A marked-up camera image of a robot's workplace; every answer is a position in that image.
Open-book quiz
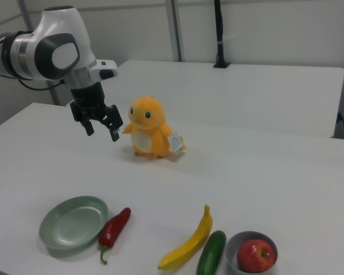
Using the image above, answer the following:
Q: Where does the green cucumber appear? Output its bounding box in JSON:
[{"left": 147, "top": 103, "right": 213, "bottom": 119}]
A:
[{"left": 196, "top": 230, "right": 227, "bottom": 275}]

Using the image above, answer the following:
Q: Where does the red apple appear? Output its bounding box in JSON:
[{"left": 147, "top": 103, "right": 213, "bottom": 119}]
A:
[{"left": 236, "top": 239, "right": 276, "bottom": 273}]

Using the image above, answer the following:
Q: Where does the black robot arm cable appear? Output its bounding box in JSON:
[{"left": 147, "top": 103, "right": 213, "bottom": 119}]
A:
[{"left": 16, "top": 77, "right": 65, "bottom": 91}]

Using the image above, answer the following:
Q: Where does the yellow banana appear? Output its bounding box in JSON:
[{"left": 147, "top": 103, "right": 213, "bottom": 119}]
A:
[{"left": 157, "top": 204, "right": 213, "bottom": 270}]

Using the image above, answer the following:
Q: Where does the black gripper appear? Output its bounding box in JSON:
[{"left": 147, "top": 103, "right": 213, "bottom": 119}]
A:
[{"left": 69, "top": 82, "right": 124, "bottom": 143}]

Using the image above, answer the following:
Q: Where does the white side table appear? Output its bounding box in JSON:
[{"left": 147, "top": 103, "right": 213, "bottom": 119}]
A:
[{"left": 65, "top": 59, "right": 344, "bottom": 139}]

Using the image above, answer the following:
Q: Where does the pale green plate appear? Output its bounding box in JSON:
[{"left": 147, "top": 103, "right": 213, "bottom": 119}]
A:
[{"left": 39, "top": 195, "right": 110, "bottom": 250}]

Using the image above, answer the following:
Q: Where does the red chili pepper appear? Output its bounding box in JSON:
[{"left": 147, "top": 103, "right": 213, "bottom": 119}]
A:
[{"left": 98, "top": 207, "right": 132, "bottom": 265}]

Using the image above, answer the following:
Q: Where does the orange plush dinosaur toy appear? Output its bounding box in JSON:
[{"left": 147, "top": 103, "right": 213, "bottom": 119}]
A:
[{"left": 122, "top": 95, "right": 187, "bottom": 159}]

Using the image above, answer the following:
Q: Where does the grey bowl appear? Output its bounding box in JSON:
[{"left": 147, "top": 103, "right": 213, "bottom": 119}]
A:
[{"left": 225, "top": 230, "right": 279, "bottom": 273}]

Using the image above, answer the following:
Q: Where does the white paper hang tag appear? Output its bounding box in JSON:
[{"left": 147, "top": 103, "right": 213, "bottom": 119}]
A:
[{"left": 167, "top": 131, "right": 187, "bottom": 155}]

